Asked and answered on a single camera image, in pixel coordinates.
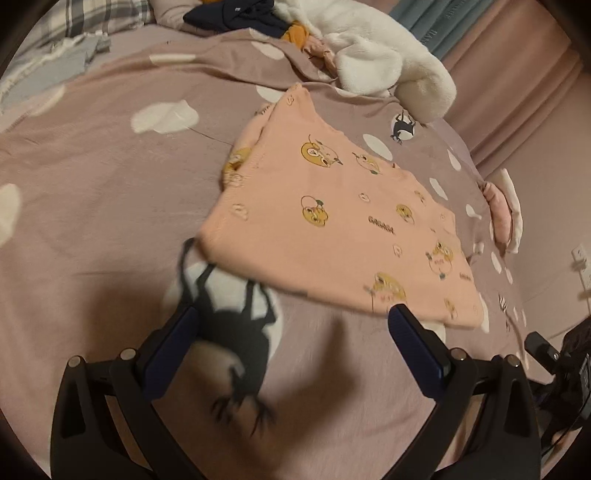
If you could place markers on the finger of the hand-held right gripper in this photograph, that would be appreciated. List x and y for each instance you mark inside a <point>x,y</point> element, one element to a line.
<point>541,348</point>

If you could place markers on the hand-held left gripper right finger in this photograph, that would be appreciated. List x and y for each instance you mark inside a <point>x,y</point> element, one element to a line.
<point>415,353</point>

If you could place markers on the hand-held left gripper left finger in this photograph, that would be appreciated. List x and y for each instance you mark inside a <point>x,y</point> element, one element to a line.
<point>170,353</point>

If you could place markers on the pink printed shirt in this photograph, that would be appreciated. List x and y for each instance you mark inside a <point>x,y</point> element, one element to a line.
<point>346,221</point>

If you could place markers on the white folded cloth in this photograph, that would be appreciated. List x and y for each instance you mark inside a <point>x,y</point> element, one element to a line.
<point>516,217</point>

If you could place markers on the pink folded cloth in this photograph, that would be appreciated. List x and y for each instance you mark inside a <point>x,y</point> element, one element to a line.
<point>498,212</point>

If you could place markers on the mauve polka-dot blanket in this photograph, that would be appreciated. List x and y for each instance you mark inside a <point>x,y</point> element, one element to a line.
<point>92,207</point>

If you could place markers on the pink curtain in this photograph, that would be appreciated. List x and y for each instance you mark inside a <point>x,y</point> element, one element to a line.
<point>508,69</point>

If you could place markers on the white plush toy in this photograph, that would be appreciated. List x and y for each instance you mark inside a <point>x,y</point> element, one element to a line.
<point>369,46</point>

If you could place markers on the light blue cloth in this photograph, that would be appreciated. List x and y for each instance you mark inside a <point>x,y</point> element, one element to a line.
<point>55,60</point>

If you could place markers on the small pink garment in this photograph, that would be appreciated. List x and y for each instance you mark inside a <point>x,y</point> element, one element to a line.
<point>318,51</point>

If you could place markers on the teal curtain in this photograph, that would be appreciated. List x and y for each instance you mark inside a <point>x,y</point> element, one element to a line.
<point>429,23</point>

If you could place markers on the orange garment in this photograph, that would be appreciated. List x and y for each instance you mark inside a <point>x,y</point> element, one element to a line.
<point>295,36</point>

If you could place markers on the navy garment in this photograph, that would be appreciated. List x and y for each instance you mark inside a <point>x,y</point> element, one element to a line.
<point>221,16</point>

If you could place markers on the plaid pillow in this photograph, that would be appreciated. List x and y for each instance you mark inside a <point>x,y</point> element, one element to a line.
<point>92,14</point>

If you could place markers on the white wall socket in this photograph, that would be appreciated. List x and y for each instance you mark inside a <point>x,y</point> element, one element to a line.
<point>581,254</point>

